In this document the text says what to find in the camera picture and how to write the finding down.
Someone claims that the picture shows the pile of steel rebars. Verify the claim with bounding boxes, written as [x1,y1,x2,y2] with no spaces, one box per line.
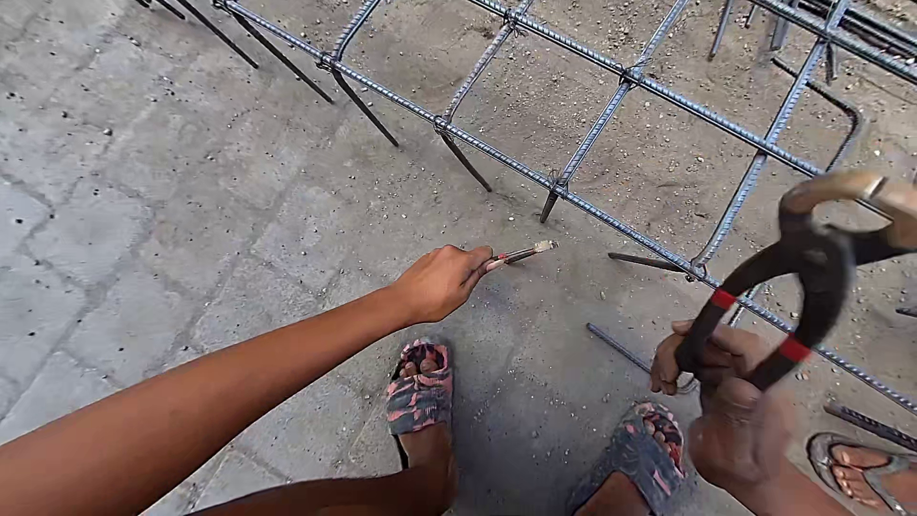
[770,0,917,81]

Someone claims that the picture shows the person's right hand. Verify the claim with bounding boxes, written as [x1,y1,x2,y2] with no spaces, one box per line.
[649,319,798,495]

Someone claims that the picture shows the tied steel rebar cage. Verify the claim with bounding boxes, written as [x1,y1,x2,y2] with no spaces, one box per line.
[136,0,917,417]

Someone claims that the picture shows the thick dark steel rebar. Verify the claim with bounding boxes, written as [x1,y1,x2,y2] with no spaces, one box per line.
[823,403,917,453]

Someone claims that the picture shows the person's left hand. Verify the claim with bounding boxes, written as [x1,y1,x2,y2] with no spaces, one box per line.
[390,244,494,324]

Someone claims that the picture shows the black pincers with red bands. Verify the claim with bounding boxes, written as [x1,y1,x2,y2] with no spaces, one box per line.
[675,170,917,393]

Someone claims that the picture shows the person's left forearm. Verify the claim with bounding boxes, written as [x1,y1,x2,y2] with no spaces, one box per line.
[0,285,425,516]

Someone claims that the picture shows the bent steel rebar stirrup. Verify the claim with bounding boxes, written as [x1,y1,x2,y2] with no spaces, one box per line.
[771,56,864,173]

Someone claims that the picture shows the short straight steel rebar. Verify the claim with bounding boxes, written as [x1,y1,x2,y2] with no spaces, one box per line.
[586,322,654,376]

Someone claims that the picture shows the thin stick with pale tip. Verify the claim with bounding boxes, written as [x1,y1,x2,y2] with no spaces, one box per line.
[486,240,560,273]

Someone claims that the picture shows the person's legs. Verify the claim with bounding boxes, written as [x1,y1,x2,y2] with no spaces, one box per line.
[185,338,687,516]

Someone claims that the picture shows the person's right forearm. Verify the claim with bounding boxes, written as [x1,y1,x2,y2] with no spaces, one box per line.
[720,462,857,516]

